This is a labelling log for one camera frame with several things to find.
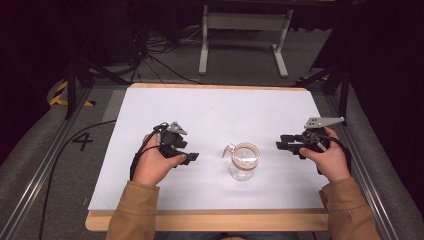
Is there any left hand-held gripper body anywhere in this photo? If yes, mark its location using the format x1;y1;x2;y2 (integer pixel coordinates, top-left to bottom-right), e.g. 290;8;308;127
153;121;188;158

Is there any person's left hand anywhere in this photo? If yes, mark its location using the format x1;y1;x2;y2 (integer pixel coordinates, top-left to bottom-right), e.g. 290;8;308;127
132;133;187;187

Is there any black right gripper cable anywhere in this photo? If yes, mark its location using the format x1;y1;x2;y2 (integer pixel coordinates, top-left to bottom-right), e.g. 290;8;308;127
309;130;352;176

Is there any grey metal table frame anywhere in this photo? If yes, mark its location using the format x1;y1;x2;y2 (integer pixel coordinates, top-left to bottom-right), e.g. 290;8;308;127
198;4;295;79

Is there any clear glass jar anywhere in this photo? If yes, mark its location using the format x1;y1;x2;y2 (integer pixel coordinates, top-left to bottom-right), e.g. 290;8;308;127
221;142;261;182

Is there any white table mat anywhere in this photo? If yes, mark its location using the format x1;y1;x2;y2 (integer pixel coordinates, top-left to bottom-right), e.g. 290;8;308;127
87;86;330;211

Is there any aluminium rail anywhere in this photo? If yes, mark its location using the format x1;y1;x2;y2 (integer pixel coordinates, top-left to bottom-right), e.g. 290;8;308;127
0;87;95;240
324;93;401;240

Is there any black metal stand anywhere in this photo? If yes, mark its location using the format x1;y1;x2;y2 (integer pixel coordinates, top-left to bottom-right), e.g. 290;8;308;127
64;49;132;120
292;59;352;127

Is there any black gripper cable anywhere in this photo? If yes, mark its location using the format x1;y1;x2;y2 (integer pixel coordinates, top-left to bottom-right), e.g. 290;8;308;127
309;130;352;176
38;119;168;240

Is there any wooden table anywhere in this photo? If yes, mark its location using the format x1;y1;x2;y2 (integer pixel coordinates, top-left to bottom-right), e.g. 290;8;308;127
84;82;330;233

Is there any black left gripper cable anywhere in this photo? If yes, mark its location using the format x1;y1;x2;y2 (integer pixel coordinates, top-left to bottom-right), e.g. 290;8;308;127
38;119;168;240

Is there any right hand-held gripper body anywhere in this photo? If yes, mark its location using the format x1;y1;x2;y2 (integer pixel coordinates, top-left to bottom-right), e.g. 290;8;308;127
300;116;346;154

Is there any person's right hand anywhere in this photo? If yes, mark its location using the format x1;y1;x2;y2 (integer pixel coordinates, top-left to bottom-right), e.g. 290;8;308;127
298;127;352;184

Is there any bundle of floor cables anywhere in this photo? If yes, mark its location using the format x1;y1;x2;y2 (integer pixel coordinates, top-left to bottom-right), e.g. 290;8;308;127
128;24;205;85

